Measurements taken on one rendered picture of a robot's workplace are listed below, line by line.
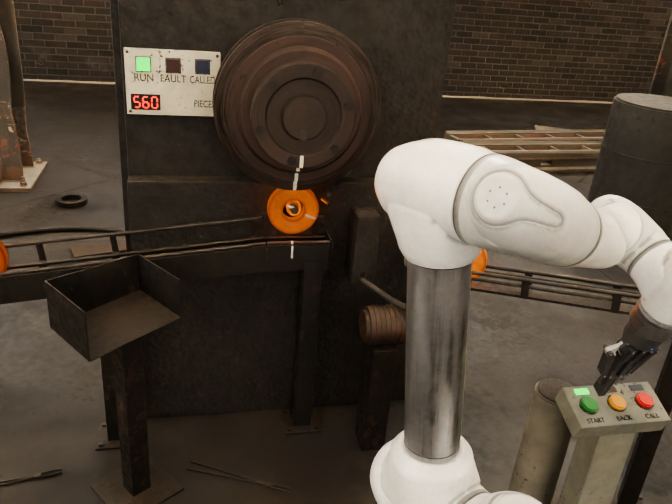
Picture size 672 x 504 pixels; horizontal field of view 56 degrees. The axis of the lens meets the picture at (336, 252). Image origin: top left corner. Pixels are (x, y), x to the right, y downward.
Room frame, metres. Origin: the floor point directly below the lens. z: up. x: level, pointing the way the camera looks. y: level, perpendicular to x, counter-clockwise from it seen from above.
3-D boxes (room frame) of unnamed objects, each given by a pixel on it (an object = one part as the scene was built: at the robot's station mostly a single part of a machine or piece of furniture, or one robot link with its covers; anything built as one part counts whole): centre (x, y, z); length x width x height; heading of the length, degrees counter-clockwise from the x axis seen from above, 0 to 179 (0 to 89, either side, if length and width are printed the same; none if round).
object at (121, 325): (1.41, 0.56, 0.36); 0.26 x 0.20 x 0.72; 139
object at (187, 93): (1.81, 0.50, 1.15); 0.26 x 0.02 x 0.18; 104
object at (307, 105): (1.69, 0.12, 1.11); 0.28 x 0.06 x 0.28; 104
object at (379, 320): (1.74, -0.21, 0.27); 0.22 x 0.13 x 0.53; 104
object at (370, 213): (1.86, -0.08, 0.68); 0.11 x 0.08 x 0.24; 14
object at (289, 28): (1.79, 0.14, 1.11); 0.47 x 0.06 x 0.47; 104
